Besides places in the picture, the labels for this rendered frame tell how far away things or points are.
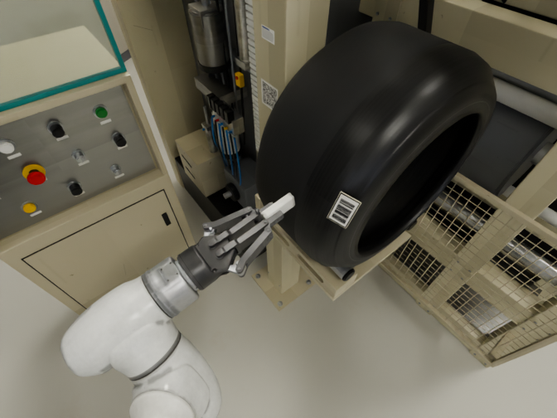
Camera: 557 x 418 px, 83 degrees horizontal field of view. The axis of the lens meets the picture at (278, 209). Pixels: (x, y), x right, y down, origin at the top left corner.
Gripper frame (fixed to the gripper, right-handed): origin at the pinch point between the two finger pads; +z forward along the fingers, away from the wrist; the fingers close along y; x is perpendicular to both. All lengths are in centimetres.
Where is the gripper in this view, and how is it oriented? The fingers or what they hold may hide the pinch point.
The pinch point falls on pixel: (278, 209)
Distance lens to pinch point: 60.0
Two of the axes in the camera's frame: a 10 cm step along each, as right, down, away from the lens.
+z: 7.8, -5.6, 2.6
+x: 1.1, 5.4, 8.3
